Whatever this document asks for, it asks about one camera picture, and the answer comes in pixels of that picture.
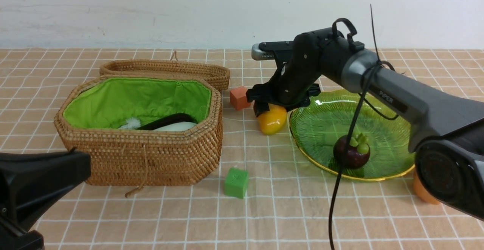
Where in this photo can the purple eggplant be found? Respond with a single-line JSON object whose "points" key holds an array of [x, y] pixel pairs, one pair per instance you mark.
{"points": [[170, 119]]}

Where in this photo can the green foam cube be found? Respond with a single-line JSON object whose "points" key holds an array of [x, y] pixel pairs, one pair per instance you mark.
{"points": [[236, 183]]}

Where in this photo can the green glass leaf plate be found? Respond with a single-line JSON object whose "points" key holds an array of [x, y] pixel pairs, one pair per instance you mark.
{"points": [[317, 128]]}

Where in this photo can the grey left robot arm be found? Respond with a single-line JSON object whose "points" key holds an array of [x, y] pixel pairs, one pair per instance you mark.
{"points": [[29, 185]]}

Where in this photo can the wicker basket lid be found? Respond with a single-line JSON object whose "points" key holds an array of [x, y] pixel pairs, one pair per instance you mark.
{"points": [[217, 76]]}

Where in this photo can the brown potato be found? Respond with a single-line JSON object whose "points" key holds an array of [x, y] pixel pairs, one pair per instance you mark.
{"points": [[421, 192]]}

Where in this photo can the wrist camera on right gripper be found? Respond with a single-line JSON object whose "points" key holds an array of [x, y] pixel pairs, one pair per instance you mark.
{"points": [[280, 51]]}

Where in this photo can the orange foam cube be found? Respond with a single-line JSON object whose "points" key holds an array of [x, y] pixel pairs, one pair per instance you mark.
{"points": [[238, 98]]}

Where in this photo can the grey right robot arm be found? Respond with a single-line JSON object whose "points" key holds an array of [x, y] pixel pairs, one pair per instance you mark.
{"points": [[446, 131]]}

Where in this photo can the dark purple mangosteen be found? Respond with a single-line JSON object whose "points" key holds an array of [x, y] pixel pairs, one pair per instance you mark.
{"points": [[357, 155]]}

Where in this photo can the yellow orange mango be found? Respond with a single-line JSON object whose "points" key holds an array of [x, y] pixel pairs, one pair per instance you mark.
{"points": [[272, 121]]}

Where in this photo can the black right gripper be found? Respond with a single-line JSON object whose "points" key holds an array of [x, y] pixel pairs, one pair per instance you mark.
{"points": [[289, 85]]}

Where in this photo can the white radish green leaves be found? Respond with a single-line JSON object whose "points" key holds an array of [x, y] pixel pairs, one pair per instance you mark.
{"points": [[177, 127]]}

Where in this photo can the wicker basket green lining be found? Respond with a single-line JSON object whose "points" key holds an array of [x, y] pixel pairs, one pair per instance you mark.
{"points": [[91, 117]]}

